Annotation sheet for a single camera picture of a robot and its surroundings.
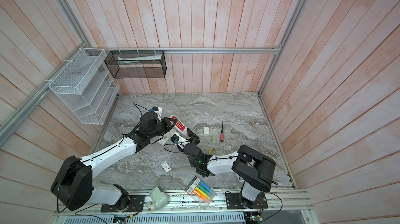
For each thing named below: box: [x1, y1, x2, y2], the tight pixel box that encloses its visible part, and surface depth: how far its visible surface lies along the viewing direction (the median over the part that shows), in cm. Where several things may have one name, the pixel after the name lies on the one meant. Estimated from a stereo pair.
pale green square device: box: [148, 185, 169, 210], surface depth 73 cm
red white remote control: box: [170, 114, 189, 136], surface depth 84 cm
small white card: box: [160, 160, 172, 173], surface depth 85 cm
